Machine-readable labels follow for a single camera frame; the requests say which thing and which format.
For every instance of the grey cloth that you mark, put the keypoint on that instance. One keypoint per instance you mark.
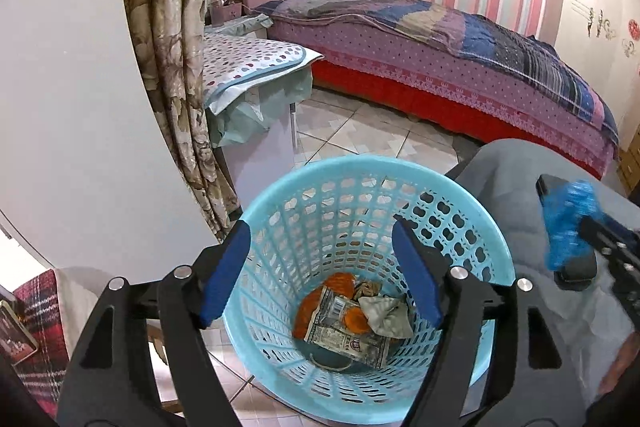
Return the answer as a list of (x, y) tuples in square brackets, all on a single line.
[(387, 314)]

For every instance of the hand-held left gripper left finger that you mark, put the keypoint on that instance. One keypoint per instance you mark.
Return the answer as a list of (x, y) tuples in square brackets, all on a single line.
[(225, 277)]

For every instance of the small table with dotted cushion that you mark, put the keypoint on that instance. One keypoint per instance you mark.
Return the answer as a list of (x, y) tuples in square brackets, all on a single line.
[(250, 57)]

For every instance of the blue plastic wrapper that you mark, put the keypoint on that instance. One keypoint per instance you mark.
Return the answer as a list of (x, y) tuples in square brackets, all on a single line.
[(565, 217)]

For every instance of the grey-blue tablecloth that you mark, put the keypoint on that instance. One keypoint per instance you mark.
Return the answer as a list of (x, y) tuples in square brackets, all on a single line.
[(525, 187)]

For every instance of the light green cloth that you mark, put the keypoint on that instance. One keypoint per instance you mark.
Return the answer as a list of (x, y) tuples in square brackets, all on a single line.
[(250, 117)]

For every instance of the wooden desk with drawers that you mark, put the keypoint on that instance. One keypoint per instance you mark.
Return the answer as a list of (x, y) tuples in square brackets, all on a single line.
[(631, 172)]

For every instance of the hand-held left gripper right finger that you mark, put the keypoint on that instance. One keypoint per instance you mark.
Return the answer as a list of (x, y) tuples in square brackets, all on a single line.
[(417, 272)]

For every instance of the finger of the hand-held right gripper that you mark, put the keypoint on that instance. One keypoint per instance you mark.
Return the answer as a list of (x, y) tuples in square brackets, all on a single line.
[(612, 232)]

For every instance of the patchwork plaid blanket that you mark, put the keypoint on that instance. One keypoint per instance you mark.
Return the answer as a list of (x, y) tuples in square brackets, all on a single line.
[(450, 27)]

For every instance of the beige snack packet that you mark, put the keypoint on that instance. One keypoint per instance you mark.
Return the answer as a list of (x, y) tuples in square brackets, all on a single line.
[(335, 332)]

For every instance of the light blue plastic basket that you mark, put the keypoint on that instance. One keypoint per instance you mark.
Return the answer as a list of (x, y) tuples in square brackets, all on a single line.
[(300, 217)]

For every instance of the bed with purple dotted sheet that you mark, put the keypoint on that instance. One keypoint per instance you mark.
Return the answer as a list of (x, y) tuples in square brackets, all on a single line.
[(450, 87)]

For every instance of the brown floral curtain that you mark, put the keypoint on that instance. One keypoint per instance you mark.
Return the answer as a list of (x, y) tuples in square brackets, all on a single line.
[(170, 57)]

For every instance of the small picture frame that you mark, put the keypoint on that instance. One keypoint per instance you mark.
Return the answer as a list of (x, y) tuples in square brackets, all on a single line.
[(17, 332)]

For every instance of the red plaid cloth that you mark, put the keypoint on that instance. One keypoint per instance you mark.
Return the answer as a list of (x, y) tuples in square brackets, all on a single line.
[(45, 322)]

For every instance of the orange snack bag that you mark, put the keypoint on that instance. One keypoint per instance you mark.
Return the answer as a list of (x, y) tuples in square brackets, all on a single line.
[(305, 314)]

